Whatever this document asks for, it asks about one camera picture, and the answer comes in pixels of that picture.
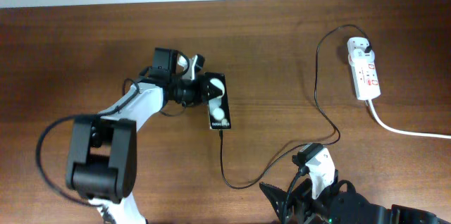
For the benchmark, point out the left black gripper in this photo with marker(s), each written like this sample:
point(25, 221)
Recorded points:
point(200, 91)

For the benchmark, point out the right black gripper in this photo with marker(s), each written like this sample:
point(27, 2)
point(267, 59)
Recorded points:
point(303, 194)

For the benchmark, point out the black smartphone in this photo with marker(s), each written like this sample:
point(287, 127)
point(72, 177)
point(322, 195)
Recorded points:
point(219, 111)

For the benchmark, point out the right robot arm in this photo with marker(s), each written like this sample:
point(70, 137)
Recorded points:
point(339, 204)

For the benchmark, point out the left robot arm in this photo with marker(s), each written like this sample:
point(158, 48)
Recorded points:
point(102, 160)

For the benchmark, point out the black usb plug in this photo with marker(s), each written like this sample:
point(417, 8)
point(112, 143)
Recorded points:
point(368, 49)

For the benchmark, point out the white power strip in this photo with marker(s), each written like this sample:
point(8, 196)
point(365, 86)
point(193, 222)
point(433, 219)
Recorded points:
point(363, 68)

